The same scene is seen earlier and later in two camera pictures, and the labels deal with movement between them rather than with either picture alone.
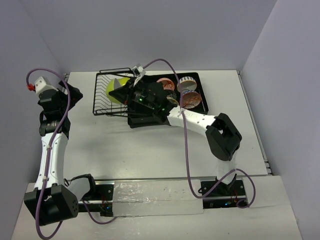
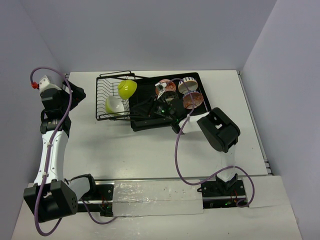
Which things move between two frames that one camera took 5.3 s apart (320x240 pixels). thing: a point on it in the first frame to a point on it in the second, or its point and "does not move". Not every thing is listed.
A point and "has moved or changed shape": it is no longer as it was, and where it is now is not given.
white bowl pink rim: (187, 83) does not move
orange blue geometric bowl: (191, 99) does not move
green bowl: (110, 87) has moved or changed shape
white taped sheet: (162, 197) does not move
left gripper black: (69, 92) does not move
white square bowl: (116, 84) to (114, 106)
